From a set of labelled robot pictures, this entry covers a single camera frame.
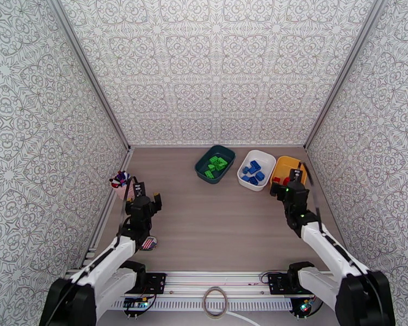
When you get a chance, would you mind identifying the aluminium mounting rail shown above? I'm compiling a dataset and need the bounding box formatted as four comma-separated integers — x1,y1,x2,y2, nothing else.
63,269,337,296

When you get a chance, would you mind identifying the grey coiled cable ring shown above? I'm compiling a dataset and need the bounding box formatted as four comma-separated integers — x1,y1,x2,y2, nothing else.
202,286,230,318

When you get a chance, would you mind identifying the dark teal plastic container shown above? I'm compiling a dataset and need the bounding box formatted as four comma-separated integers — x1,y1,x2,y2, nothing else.
194,145,236,185

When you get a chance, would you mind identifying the white tube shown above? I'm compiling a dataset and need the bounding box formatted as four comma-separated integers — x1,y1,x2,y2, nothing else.
221,311,261,326

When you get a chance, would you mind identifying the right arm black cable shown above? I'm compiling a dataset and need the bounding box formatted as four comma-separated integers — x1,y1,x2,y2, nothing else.
299,161,324,234

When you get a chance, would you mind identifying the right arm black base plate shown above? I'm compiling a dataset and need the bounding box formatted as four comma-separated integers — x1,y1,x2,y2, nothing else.
268,271,322,296

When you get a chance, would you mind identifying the aluminium table edge rail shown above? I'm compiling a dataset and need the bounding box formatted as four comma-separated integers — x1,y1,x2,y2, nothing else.
85,147,135,268

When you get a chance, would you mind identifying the pink pen cup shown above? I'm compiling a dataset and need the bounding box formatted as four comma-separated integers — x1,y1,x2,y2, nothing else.
116,177,139,202

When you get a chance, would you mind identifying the flag print fabric pouch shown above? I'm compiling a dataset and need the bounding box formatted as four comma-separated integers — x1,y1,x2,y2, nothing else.
139,236,158,252

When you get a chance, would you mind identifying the white plastic container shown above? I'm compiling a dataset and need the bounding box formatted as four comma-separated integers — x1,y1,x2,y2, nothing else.
237,149,277,192

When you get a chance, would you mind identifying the yellow plastic container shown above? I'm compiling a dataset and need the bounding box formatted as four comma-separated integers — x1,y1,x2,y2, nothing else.
269,155,309,197

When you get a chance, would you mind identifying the aluminium frame post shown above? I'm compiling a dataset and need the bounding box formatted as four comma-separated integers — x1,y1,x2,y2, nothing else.
45,0,132,151
303,0,384,149

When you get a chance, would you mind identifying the white slotted cable duct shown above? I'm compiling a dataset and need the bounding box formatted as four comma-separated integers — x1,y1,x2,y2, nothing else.
112,298,295,311

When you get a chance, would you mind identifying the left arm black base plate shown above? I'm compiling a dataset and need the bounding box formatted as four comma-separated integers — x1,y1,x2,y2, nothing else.
135,272,168,295

